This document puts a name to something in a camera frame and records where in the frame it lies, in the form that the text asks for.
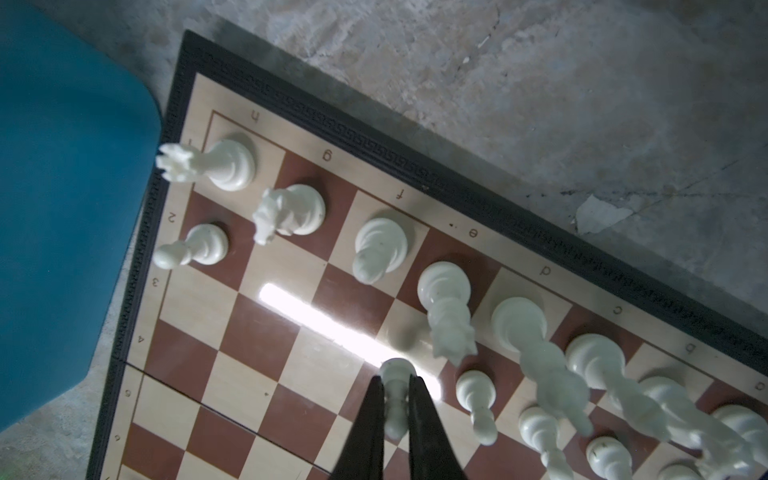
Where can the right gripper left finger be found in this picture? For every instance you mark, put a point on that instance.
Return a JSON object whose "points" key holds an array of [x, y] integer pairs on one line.
{"points": [[363, 452]]}

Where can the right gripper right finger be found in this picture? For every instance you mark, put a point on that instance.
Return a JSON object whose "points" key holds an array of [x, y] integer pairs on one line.
{"points": [[431, 456]]}

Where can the white pawn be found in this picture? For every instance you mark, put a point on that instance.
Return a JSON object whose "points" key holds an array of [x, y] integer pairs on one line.
{"points": [[476, 393], [395, 374]]}

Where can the folding chess board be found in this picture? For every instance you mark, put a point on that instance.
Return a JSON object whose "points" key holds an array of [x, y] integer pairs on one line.
{"points": [[266, 294]]}

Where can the blue plastic tray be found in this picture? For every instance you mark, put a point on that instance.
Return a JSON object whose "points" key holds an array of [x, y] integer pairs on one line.
{"points": [[78, 138]]}

